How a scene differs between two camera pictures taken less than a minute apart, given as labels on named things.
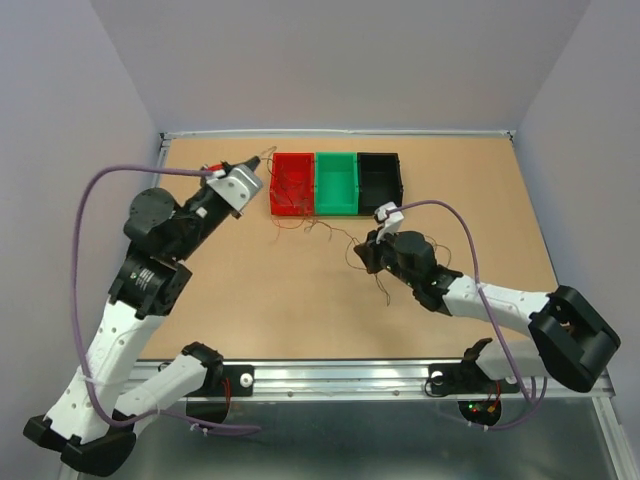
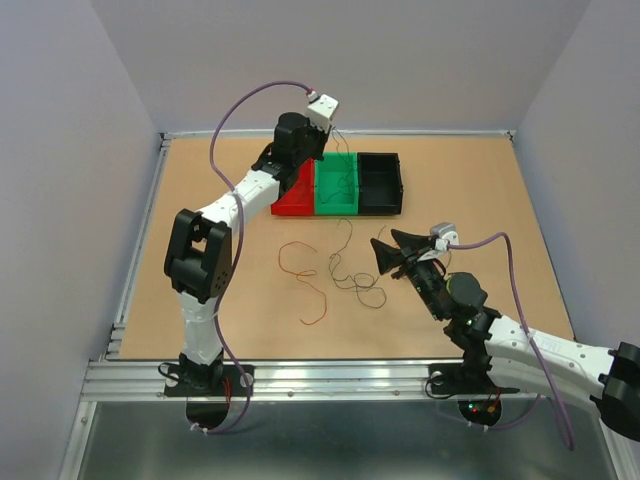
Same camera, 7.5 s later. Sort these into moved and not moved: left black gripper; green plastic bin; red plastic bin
Moved: left black gripper
Not moved: green plastic bin; red plastic bin
